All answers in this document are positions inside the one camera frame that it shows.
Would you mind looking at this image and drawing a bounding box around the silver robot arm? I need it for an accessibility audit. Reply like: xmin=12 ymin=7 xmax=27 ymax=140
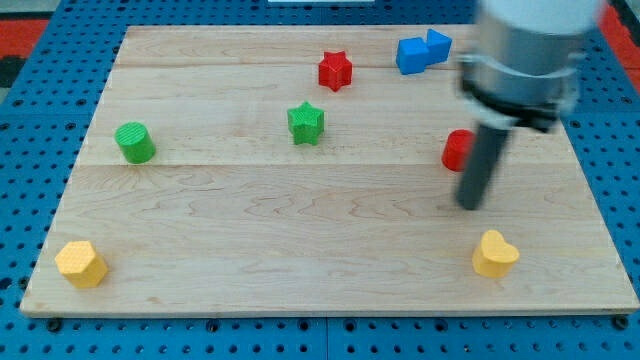
xmin=460 ymin=0 xmax=604 ymax=134

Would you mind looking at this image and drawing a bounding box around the yellow heart block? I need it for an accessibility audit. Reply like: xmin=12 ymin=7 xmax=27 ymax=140
xmin=472 ymin=229 xmax=520 ymax=278

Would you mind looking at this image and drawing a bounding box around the yellow hexagon block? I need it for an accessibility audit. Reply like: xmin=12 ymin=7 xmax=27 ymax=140
xmin=54 ymin=241 xmax=109 ymax=288

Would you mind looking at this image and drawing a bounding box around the green star block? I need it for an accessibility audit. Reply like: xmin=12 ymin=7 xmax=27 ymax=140
xmin=287 ymin=101 xmax=325 ymax=145

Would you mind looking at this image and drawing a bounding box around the wooden board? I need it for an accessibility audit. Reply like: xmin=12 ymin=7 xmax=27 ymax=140
xmin=21 ymin=25 xmax=639 ymax=318

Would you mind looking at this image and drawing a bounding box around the red star block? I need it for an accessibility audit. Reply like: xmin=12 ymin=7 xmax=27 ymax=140
xmin=318 ymin=51 xmax=353 ymax=92

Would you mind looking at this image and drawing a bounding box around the red cylinder block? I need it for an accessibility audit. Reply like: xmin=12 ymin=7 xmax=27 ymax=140
xmin=441 ymin=129 xmax=475 ymax=172

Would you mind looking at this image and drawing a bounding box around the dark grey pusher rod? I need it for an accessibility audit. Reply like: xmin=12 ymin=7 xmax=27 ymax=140
xmin=455 ymin=124 xmax=510 ymax=210

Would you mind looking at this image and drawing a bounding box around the green cylinder block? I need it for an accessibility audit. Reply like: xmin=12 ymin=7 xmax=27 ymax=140
xmin=114 ymin=122 xmax=156 ymax=164

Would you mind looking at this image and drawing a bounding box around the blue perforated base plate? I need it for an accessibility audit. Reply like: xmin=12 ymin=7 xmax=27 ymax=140
xmin=1 ymin=0 xmax=639 ymax=359

